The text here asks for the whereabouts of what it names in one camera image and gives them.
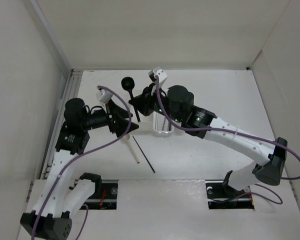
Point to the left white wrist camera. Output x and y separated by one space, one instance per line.
104 96

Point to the dark thin chopstick left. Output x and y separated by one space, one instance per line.
144 155

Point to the white perforated basket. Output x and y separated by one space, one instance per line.
161 126

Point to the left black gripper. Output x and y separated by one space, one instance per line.
114 113

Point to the aluminium rail frame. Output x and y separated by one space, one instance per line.
70 91

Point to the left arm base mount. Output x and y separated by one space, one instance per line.
106 198

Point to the cream wooden spoon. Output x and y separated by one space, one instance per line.
127 140

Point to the black spoon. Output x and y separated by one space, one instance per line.
128 85

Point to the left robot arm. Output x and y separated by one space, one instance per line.
51 216

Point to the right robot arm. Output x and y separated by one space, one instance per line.
268 159

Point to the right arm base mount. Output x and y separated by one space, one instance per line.
220 196

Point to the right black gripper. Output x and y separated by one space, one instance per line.
143 101

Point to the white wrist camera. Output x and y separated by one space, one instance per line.
158 74
104 96

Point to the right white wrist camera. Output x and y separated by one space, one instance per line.
158 74

